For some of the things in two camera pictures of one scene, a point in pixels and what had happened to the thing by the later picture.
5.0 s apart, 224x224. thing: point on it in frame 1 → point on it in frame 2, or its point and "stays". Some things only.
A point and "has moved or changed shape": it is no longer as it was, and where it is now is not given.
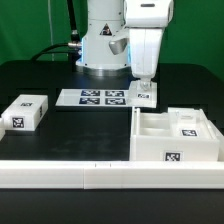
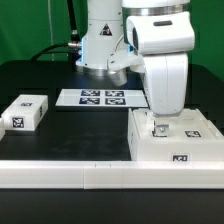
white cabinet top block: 26,112 stays
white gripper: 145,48 → 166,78
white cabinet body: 152,140 has moved or changed shape
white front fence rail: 111,174 stays
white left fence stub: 2,128 stays
